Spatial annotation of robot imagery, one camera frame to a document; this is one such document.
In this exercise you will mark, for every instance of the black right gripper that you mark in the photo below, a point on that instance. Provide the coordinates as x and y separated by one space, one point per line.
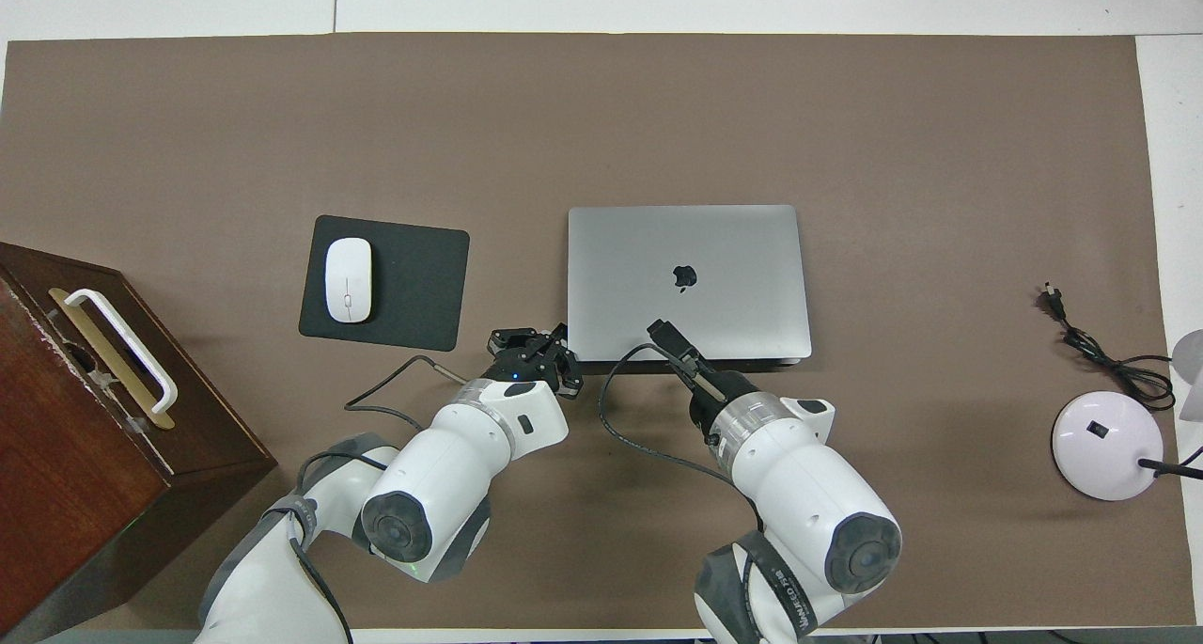
738 385

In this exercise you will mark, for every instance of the white lamp base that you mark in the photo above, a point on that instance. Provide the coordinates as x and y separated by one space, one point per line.
1100 465

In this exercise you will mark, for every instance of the silver Apple laptop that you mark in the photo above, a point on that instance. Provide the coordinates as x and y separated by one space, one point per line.
639 268

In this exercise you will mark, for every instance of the white computer mouse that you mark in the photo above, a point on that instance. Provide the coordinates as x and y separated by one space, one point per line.
348 280

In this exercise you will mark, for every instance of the dark brown wooden box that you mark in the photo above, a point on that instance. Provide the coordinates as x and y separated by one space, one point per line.
66 437

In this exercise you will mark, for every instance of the brown table mat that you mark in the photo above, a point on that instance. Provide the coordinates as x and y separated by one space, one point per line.
601 108

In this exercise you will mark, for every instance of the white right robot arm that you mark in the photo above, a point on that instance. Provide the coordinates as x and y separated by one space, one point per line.
799 494

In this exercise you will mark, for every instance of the black mouse pad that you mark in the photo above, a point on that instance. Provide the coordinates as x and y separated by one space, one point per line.
423 287

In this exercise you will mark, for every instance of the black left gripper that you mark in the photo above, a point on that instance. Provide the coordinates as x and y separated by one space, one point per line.
526 362

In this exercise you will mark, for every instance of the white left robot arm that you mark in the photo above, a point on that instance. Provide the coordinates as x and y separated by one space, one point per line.
442 484

